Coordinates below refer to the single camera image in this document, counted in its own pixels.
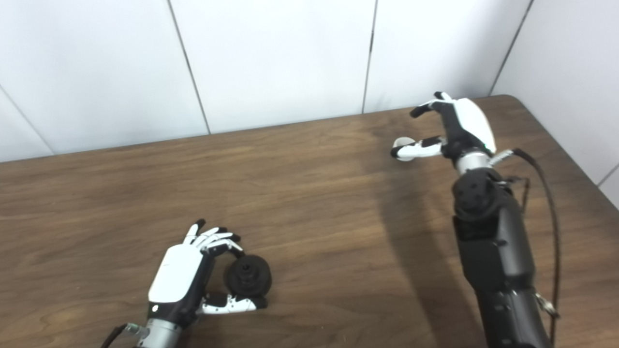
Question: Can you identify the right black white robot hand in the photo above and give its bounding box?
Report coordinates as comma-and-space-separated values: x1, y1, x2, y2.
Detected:
391, 91, 497, 162

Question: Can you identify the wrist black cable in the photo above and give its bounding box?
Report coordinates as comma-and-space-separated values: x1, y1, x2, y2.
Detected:
100, 323, 147, 348
488, 148, 561, 346

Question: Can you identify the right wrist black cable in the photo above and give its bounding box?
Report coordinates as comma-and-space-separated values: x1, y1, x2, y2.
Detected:
488, 148, 561, 346

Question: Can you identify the round black plastic part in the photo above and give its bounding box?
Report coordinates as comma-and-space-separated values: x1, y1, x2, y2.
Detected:
225, 255, 272, 297

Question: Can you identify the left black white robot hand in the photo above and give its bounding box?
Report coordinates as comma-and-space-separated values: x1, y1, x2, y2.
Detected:
147, 219, 268, 324

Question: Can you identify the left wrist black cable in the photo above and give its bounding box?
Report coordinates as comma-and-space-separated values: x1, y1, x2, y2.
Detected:
100, 323, 147, 348

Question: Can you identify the white plastic ring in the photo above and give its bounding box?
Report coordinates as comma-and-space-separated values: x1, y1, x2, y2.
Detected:
393, 137, 417, 162

